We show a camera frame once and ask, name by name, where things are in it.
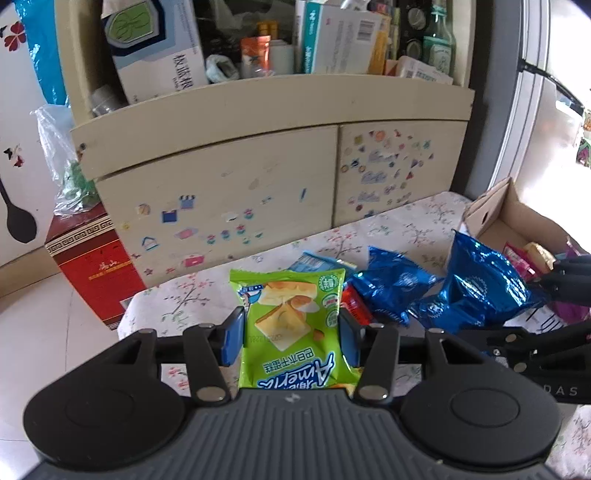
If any green glass bottle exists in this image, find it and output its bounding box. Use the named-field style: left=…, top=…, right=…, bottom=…
left=422, top=0, right=458, bottom=78

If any blue plastic bag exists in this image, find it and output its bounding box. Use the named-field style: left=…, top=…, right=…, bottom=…
left=14, top=0, right=71, bottom=108

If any red box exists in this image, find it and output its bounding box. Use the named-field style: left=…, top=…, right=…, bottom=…
left=45, top=213, right=147, bottom=332

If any flat white medicine box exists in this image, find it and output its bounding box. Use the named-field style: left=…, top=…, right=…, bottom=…
left=396, top=55, right=455, bottom=86

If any green snack packet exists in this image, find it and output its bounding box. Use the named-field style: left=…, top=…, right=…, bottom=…
left=229, top=268, right=365, bottom=391

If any orange and white snack packet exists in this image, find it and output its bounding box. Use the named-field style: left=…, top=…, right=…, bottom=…
left=522, top=242, right=558, bottom=274

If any white refrigerator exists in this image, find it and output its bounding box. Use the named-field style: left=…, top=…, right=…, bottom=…
left=466, top=0, right=587, bottom=208

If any yellow box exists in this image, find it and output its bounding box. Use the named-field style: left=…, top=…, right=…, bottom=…
left=369, top=9, right=394, bottom=75

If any cream wooden cabinet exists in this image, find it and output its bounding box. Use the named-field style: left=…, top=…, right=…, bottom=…
left=54, top=0, right=476, bottom=290

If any pink snack packet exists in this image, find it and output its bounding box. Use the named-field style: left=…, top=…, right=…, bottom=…
left=502, top=242, right=539, bottom=283

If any purple snack packet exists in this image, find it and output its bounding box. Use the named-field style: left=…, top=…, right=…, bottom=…
left=551, top=249, right=591, bottom=325

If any white jar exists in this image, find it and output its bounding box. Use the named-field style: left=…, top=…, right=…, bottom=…
left=270, top=39, right=296, bottom=75

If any light blue snack packet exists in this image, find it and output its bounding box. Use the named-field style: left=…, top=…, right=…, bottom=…
left=288, top=250, right=357, bottom=278

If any clear plastic bag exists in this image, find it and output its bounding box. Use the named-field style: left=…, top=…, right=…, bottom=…
left=31, top=104, right=101, bottom=219

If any brown cardboard box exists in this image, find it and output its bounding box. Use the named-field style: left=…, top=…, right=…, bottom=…
left=462, top=176, right=591, bottom=333

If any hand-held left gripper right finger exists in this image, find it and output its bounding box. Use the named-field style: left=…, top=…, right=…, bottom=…
left=338, top=307, right=485, bottom=401

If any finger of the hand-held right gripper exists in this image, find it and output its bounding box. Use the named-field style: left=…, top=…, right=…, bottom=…
left=531, top=253, right=591, bottom=302
left=455, top=320, right=591, bottom=376

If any blue foil snack packet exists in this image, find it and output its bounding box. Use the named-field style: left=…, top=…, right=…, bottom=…
left=353, top=246, right=445, bottom=327
left=410, top=229, right=549, bottom=334

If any grey tape roll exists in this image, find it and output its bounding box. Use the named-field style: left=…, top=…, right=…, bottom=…
left=90, top=85, right=124, bottom=117

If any orange pouch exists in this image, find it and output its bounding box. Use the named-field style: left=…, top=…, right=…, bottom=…
left=240, top=36, right=273, bottom=78

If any red snack packet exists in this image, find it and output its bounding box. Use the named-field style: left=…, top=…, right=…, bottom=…
left=344, top=284, right=376, bottom=325

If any floral tablecloth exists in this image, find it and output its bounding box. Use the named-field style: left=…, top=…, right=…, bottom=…
left=117, top=191, right=591, bottom=480

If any white and teal box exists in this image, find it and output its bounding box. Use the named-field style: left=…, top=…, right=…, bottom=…
left=302, top=0, right=391, bottom=75

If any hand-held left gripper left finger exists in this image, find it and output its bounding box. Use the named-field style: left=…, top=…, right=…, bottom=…
left=104, top=307, right=245, bottom=407

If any large blue and white box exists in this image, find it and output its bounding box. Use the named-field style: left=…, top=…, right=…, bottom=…
left=100, top=0, right=209, bottom=105

